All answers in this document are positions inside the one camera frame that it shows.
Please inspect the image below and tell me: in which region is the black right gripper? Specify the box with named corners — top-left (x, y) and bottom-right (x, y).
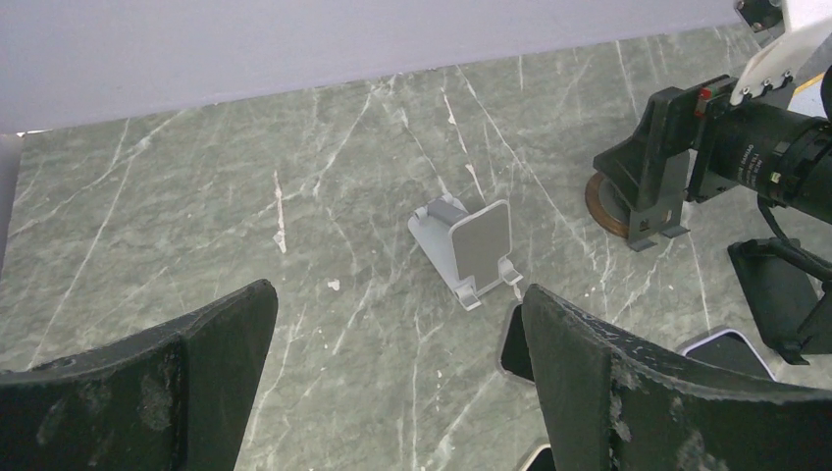
top-left (593, 85), bottom-right (831, 365)

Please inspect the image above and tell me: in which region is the black phone pink case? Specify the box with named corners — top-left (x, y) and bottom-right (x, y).
top-left (515, 444), bottom-right (556, 471)

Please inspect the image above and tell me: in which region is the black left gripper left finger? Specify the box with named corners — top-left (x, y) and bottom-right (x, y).
top-left (1, 280), bottom-right (279, 470)

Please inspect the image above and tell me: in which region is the round wooden black phone stand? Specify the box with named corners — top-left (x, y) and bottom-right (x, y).
top-left (584, 172), bottom-right (631, 239)

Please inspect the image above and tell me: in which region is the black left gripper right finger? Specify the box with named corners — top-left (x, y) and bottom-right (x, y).
top-left (522, 285), bottom-right (831, 470)

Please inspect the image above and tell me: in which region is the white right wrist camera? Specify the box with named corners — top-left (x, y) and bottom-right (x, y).
top-left (730, 0), bottom-right (831, 106)

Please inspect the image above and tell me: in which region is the black phone lilac case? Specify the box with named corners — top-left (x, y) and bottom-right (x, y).
top-left (678, 326), bottom-right (776, 382)

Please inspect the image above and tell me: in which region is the white grey phone stand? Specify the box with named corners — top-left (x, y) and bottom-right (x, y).
top-left (407, 193), bottom-right (523, 311)

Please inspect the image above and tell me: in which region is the black phone grey case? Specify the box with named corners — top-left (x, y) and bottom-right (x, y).
top-left (496, 301), bottom-right (535, 385)

